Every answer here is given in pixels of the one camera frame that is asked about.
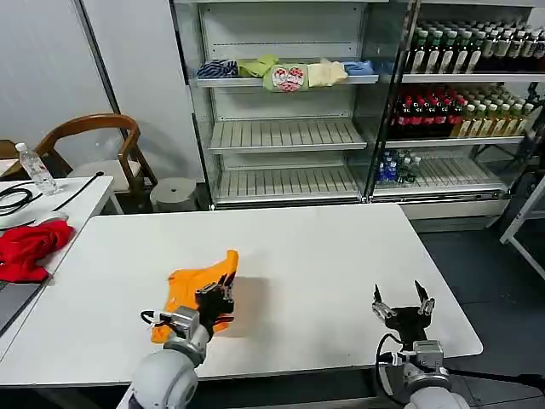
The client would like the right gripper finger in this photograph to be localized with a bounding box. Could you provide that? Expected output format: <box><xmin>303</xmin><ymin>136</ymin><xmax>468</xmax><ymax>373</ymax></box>
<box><xmin>414</xmin><ymin>279</ymin><xmax>437</xmax><ymax>317</ymax></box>
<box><xmin>370</xmin><ymin>284</ymin><xmax>398</xmax><ymax>320</ymax></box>

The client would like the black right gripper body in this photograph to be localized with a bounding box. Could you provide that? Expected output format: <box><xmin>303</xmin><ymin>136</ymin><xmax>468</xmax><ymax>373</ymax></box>
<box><xmin>382</xmin><ymin>304</ymin><xmax>431</xmax><ymax>343</ymax></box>

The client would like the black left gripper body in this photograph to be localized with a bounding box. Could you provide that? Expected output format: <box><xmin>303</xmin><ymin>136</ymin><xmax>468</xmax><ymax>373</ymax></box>
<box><xmin>194</xmin><ymin>284</ymin><xmax>236</xmax><ymax>330</ymax></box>

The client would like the orange shirt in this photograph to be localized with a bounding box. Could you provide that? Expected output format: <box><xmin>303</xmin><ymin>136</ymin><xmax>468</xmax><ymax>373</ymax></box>
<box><xmin>151</xmin><ymin>249</ymin><xmax>240</xmax><ymax>343</ymax></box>

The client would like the grey round stool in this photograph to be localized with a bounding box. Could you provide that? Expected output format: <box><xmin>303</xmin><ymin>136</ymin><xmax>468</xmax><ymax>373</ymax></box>
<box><xmin>149</xmin><ymin>176</ymin><xmax>199</xmax><ymax>213</ymax></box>

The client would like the steel shelf unit with cloths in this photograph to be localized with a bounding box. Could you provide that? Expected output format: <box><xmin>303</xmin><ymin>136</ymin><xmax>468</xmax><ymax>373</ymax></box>
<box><xmin>169</xmin><ymin>0</ymin><xmax>410</xmax><ymax>210</ymax></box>

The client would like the red cloth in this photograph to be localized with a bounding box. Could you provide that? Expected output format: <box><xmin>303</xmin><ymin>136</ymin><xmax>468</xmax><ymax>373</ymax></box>
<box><xmin>0</xmin><ymin>219</ymin><xmax>77</xmax><ymax>283</ymax></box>

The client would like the steel shelf unit with bottles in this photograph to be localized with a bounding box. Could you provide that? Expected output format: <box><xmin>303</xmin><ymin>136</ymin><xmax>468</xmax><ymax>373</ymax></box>
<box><xmin>368</xmin><ymin>0</ymin><xmax>545</xmax><ymax>221</ymax></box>

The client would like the clear plastic water bottle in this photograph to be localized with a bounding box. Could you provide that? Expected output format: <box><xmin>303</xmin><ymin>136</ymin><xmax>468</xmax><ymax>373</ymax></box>
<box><xmin>14</xmin><ymin>142</ymin><xmax>59</xmax><ymax>196</ymax></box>

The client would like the brown wooden chair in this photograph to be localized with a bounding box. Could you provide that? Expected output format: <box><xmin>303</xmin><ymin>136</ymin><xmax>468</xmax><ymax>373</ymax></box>
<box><xmin>33</xmin><ymin>112</ymin><xmax>158</xmax><ymax>214</ymax></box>

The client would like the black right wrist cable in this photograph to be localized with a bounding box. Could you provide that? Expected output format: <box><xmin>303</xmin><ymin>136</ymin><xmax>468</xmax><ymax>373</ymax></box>
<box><xmin>373</xmin><ymin>331</ymin><xmax>410</xmax><ymax>405</ymax></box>

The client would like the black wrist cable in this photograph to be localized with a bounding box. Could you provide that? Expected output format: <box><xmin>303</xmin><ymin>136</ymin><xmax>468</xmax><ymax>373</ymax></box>
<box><xmin>373</xmin><ymin>331</ymin><xmax>410</xmax><ymax>405</ymax></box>
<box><xmin>140</xmin><ymin>309</ymin><xmax>171</xmax><ymax>331</ymax></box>

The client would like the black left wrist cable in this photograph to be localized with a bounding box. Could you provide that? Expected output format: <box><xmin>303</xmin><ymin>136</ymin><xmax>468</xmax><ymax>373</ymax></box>
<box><xmin>140</xmin><ymin>309</ymin><xmax>171</xmax><ymax>331</ymax></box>

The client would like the white metal table frame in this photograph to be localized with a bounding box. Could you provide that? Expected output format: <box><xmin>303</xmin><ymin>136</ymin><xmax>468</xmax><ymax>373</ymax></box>
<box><xmin>500</xmin><ymin>174</ymin><xmax>545</xmax><ymax>280</ymax></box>

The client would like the black cable tie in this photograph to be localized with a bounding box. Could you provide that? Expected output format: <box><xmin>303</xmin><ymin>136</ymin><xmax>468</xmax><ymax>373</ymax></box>
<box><xmin>53</xmin><ymin>170</ymin><xmax>105</xmax><ymax>210</ymax></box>

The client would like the black looped cable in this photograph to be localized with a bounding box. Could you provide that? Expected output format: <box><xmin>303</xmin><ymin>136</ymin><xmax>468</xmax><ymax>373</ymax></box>
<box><xmin>0</xmin><ymin>181</ymin><xmax>43</xmax><ymax>232</ymax></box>

